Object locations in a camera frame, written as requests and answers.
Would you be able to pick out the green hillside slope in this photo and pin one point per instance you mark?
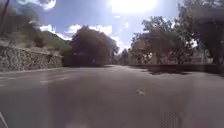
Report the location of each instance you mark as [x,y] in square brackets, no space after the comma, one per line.
[36,38]

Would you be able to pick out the grey asphalt road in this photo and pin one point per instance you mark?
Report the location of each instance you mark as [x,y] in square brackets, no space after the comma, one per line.
[110,96]

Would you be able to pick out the pale building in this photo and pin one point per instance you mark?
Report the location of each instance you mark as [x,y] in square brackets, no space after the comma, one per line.
[198,56]

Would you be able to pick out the large dark round tree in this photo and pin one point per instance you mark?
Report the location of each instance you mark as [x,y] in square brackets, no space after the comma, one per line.
[90,46]

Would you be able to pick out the grey stone wall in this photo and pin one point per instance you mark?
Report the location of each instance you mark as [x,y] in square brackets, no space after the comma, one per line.
[23,59]

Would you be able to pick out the row of trees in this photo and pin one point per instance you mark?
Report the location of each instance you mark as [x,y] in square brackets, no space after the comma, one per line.
[173,36]

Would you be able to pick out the low dark wall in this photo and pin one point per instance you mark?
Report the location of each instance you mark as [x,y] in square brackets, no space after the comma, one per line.
[186,67]

